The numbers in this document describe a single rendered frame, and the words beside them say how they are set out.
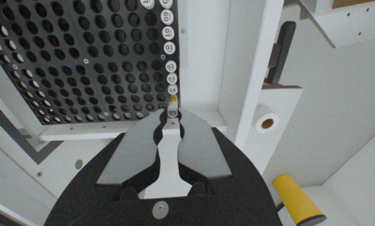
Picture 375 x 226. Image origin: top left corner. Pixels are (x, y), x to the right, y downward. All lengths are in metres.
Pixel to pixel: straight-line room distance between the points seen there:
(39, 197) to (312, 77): 1.83
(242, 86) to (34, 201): 0.36
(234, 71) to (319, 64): 1.54
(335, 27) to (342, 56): 1.41
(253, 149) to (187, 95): 0.37
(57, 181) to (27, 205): 0.05
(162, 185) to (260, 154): 0.43
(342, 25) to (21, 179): 0.69
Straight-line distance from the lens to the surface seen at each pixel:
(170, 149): 0.44
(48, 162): 0.33
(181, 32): 0.21
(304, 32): 1.49
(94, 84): 0.20
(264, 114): 0.39
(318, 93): 1.90
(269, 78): 0.20
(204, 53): 0.23
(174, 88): 0.16
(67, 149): 0.35
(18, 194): 0.31
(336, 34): 0.49
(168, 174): 0.56
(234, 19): 0.22
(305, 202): 2.64
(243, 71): 0.18
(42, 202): 0.33
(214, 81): 0.24
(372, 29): 0.58
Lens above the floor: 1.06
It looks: 59 degrees down
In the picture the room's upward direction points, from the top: 172 degrees clockwise
